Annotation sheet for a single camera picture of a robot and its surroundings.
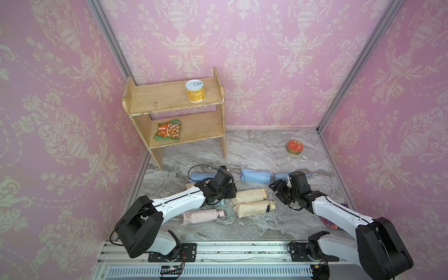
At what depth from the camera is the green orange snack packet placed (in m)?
0.89

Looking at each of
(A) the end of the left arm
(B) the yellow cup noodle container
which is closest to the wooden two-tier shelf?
(B) the yellow cup noodle container

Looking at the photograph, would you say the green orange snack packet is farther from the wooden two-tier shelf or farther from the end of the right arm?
the end of the right arm

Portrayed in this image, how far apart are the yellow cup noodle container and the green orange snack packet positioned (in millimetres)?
240

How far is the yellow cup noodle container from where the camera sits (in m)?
0.70
